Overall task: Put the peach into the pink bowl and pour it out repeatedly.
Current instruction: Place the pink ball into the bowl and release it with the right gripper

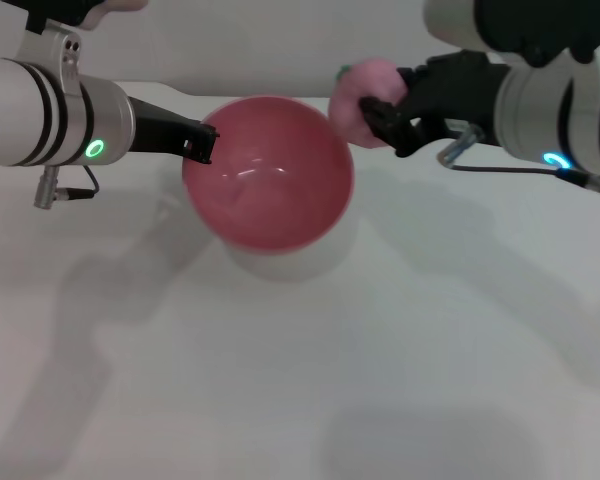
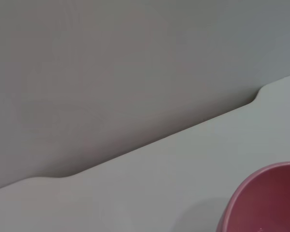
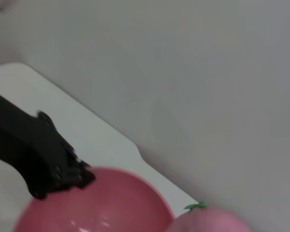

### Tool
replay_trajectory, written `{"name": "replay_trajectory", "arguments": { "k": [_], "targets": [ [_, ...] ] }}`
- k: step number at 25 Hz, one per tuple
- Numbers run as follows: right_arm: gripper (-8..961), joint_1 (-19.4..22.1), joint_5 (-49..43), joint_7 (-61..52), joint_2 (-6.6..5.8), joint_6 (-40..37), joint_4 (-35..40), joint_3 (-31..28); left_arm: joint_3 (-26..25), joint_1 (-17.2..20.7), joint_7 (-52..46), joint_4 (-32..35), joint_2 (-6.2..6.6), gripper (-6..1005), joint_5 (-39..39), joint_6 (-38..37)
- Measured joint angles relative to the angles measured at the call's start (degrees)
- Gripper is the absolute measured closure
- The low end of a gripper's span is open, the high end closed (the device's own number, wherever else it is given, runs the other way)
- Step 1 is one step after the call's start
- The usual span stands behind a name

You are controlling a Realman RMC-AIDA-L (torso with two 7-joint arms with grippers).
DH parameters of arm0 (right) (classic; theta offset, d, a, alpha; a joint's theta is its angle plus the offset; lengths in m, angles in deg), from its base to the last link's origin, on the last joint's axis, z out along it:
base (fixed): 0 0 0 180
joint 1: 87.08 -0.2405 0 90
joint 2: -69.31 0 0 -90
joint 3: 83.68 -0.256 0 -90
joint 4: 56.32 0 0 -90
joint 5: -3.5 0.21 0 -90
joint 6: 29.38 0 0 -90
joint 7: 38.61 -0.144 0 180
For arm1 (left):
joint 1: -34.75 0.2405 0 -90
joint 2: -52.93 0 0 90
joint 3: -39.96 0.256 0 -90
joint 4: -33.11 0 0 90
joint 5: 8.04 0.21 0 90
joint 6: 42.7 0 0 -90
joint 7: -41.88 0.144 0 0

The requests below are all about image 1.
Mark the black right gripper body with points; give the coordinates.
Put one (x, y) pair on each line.
(460, 90)

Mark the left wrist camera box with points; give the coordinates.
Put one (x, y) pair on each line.
(65, 10)

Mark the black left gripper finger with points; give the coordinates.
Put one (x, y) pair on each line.
(201, 145)

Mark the pink bowl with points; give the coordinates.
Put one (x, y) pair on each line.
(275, 200)

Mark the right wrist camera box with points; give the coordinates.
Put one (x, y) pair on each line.
(505, 25)

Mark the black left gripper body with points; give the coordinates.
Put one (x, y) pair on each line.
(157, 132)

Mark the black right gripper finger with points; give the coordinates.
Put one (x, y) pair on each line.
(395, 125)

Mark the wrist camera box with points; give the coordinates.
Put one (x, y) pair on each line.
(505, 25)
(65, 10)

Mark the pink fuzzy peach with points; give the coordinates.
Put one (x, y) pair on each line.
(365, 80)

